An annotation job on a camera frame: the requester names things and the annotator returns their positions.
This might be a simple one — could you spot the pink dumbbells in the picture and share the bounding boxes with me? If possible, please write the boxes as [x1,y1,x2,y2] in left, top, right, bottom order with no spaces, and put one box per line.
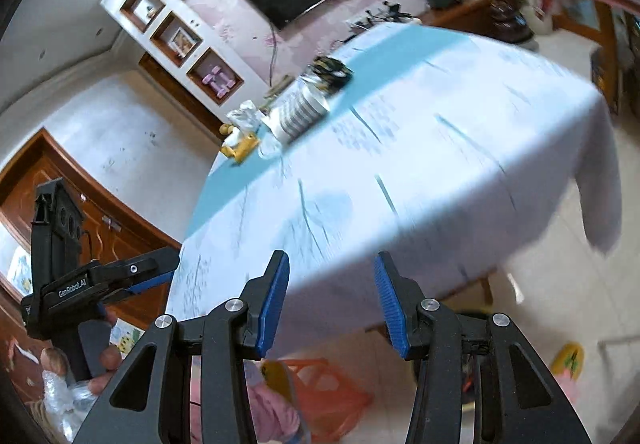
[202,66,235,98]

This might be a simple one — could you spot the striped paper cup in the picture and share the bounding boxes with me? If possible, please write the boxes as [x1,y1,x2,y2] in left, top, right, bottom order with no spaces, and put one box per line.
[268,78,330,145]

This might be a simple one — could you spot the wooden door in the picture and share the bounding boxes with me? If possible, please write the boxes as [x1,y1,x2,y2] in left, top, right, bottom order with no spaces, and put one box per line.
[0,126,182,333]

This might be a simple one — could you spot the dark ceramic vase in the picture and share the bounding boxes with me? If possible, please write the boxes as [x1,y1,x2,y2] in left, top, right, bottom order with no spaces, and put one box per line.
[490,0,534,44]

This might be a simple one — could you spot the black round trash bin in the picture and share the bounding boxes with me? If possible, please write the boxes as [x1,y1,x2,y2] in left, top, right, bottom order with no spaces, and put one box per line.
[458,309,502,443]

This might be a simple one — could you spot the yellow snack wrapper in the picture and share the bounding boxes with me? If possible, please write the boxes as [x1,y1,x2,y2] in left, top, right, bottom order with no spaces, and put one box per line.
[219,123,259,164]

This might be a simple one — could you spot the wooden tv cabinet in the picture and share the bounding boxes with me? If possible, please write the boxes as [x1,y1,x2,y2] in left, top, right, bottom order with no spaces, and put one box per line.
[138,0,494,136]

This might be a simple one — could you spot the orange plastic stool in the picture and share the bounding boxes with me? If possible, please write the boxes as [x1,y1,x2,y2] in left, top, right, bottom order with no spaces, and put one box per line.
[260,358,373,443]

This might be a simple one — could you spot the framed photo in niche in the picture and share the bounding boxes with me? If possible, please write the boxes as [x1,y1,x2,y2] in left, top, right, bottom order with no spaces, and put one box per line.
[168,28,198,59]

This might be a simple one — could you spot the white crumpled tissue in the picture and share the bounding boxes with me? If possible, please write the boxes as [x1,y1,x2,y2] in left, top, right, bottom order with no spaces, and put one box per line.
[227,99,262,134]

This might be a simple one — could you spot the person's left hand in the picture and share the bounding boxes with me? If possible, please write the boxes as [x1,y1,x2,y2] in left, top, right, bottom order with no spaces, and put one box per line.
[86,313,124,396]

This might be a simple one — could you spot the tree pattern tablecloth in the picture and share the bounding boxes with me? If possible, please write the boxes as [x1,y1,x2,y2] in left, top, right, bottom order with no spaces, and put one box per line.
[166,23,622,355]

